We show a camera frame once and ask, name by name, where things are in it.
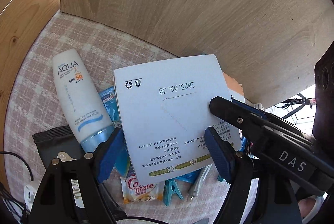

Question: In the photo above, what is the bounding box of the orange white tissue pack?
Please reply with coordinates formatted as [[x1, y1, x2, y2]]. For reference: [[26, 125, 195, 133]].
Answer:
[[223, 73, 245, 103]]

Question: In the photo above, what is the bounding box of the white AQUA sunscreen tube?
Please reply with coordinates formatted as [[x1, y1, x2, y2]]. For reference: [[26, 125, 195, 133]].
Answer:
[[52, 49, 114, 152]]

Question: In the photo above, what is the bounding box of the Coffee mate sachet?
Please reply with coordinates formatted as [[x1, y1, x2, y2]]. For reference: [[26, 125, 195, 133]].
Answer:
[[120, 174, 165, 204]]

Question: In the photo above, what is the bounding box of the white cardboard box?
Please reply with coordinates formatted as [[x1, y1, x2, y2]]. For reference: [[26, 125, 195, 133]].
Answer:
[[114, 54, 241, 184]]

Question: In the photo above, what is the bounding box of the white round plug device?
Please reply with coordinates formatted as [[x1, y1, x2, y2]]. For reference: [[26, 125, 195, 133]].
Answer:
[[24, 180, 41, 211]]

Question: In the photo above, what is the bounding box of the silver pen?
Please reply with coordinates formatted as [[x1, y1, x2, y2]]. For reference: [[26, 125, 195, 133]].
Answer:
[[187, 165, 212, 202]]

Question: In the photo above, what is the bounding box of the black wet wipes pack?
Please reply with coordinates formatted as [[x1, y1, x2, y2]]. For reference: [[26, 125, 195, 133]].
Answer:
[[32, 125, 84, 168]]

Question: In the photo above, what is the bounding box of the blue foil sachet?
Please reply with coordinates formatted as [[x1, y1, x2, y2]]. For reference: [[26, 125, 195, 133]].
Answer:
[[99, 86, 130, 178]]

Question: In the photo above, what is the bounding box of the teal clothespin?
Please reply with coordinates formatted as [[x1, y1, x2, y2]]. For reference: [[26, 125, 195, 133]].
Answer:
[[163, 179, 184, 206]]

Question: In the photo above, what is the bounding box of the light wooden board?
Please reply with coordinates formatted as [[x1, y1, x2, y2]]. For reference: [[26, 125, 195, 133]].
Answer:
[[61, 0, 333, 107]]

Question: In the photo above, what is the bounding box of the pine wood wall panel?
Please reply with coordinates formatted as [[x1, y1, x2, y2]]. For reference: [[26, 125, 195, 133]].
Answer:
[[0, 0, 66, 188]]

